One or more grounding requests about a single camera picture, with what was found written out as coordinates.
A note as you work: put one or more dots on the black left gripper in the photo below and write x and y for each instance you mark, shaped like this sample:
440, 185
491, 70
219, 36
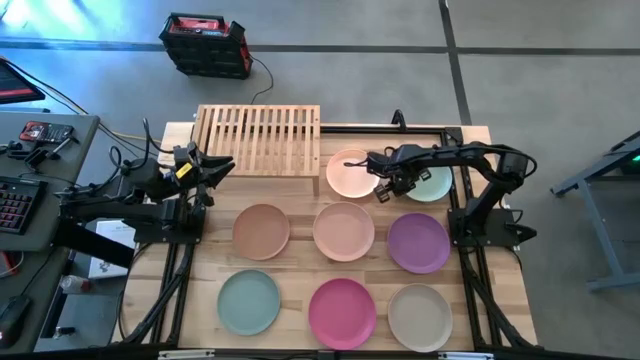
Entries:
189, 172

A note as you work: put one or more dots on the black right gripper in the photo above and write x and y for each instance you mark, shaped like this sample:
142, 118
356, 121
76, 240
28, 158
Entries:
410, 165

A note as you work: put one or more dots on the mint green plate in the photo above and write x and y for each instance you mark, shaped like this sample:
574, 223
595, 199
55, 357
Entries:
437, 187

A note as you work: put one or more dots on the small peach plate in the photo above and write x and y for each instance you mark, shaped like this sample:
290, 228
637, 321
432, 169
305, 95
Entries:
345, 182

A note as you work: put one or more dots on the purple plate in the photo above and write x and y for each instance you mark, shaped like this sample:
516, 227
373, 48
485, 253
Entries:
419, 243

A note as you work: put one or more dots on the salmon pink plate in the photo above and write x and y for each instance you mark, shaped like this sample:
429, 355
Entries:
343, 231

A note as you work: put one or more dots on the brown plate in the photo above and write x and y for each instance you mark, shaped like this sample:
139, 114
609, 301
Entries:
261, 231

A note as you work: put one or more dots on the beige plate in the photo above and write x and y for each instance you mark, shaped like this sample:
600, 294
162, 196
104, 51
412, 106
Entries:
420, 318

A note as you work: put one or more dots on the teal plate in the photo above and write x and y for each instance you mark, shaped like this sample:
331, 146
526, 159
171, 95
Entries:
248, 302

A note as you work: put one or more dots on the magenta plate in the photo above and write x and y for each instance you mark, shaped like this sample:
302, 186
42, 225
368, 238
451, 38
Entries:
342, 314

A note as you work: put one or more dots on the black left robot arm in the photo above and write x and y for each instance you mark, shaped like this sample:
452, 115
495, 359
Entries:
145, 182

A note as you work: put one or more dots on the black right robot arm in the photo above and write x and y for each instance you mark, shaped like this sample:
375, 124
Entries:
510, 170

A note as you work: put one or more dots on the wooden slatted shelf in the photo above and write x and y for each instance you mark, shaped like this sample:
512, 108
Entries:
260, 140

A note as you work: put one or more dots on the yellow label tag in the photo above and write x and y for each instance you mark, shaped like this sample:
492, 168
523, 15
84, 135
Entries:
184, 170

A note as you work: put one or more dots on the white booklet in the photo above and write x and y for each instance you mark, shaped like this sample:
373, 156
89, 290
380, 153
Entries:
117, 232

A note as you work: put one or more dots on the red black power box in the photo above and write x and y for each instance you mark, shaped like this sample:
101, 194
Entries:
206, 45

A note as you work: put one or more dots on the grey desk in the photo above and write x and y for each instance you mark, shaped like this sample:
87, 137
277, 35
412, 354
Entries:
85, 122

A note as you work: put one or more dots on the black diagonal beam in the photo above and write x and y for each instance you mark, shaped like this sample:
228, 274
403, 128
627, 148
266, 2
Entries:
95, 245

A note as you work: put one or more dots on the red and black handset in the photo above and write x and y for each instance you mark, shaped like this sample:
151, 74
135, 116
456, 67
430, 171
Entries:
47, 132

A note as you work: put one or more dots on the black desk gadget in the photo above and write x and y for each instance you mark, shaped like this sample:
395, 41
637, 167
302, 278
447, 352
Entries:
37, 156

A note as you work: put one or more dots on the clear plastic bottle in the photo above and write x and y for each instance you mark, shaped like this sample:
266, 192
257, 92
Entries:
75, 284

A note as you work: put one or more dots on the black backlit keyboard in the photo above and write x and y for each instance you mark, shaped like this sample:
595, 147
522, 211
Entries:
17, 205

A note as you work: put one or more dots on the small black desk object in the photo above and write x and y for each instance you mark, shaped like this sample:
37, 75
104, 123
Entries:
12, 147

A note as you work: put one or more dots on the grey metal stand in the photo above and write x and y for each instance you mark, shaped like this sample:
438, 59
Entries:
600, 240

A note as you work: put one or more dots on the small black floor object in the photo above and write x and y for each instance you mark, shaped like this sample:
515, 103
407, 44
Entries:
65, 331

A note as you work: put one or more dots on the black computer mouse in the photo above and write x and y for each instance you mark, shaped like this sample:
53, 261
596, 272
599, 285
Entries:
12, 320

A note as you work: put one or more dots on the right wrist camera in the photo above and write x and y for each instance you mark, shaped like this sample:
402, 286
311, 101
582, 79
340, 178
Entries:
380, 164

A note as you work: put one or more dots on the black aluminium table frame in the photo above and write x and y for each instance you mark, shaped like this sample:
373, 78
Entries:
430, 130

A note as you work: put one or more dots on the black frame clamp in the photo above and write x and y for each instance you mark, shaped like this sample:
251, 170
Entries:
398, 119

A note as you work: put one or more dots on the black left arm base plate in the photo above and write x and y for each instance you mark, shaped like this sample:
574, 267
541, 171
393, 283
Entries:
150, 236

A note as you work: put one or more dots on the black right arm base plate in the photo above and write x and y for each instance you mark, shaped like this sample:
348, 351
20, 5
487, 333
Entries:
500, 235

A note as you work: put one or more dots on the silver metal bracket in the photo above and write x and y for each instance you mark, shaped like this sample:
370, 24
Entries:
186, 354
466, 356

